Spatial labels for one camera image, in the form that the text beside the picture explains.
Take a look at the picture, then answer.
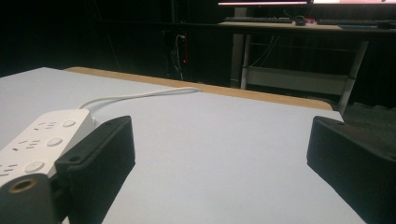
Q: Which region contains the wooden desk with metal legs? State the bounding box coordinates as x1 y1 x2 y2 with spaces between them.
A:
218 20 396 116

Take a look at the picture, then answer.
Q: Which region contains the computer monitor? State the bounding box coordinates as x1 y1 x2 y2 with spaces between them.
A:
217 0 310 7

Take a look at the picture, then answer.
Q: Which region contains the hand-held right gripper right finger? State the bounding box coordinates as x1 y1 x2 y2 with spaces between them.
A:
306 115 396 224

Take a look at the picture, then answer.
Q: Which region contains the white power strip cable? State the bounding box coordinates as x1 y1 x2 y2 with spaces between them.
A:
78 86 203 110

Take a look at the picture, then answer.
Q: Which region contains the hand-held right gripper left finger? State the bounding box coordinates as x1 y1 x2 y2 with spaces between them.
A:
54 115 136 224

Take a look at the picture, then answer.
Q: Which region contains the black keyboard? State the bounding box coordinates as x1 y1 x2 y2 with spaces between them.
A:
222 16 294 24
316 19 396 27

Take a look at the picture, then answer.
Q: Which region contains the white hanging cable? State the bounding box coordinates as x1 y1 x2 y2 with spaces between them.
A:
175 34 187 81

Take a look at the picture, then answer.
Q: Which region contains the white power strip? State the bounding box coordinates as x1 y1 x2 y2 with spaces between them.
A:
0 108 98 189

